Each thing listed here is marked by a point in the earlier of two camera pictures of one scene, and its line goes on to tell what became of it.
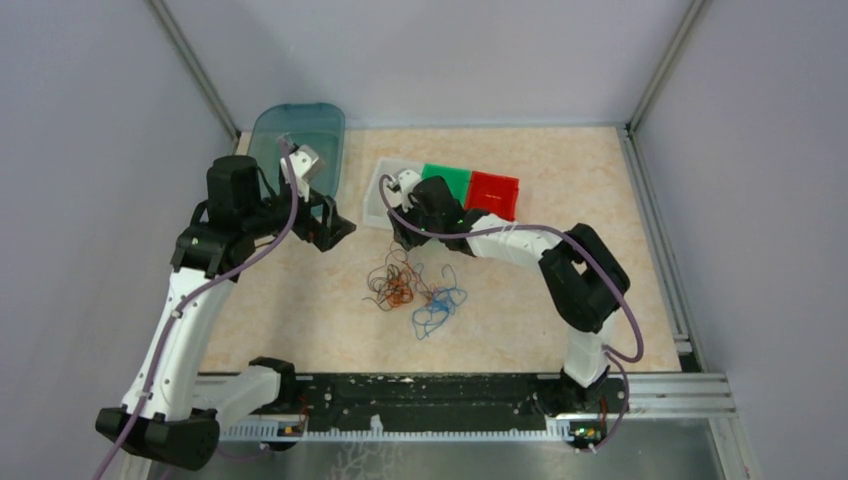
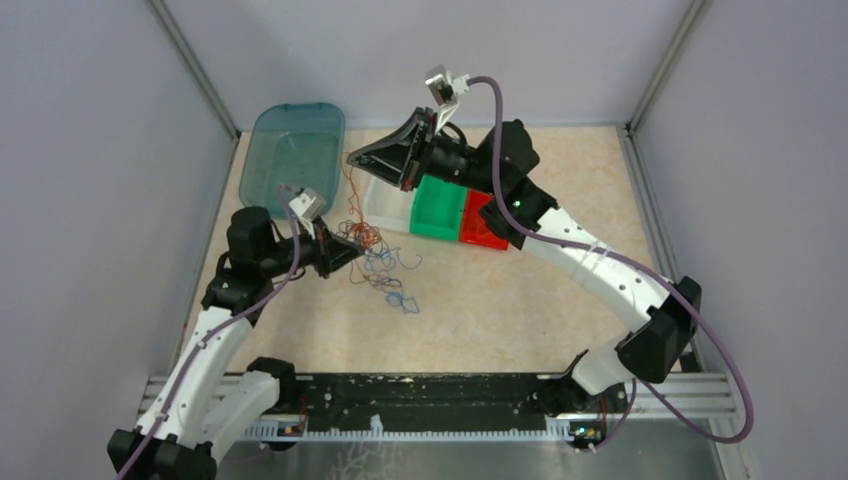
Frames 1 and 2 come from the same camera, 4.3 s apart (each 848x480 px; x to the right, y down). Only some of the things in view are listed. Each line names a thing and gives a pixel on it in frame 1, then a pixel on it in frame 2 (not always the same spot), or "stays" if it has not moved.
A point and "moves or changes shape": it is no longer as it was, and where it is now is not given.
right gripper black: x=405 y=234 -> x=404 y=155
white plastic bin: x=375 y=213 stays
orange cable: x=399 y=288 -> x=366 y=235
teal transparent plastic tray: x=320 y=126 stays
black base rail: x=448 y=397 stays
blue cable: x=441 y=303 moves or changes shape
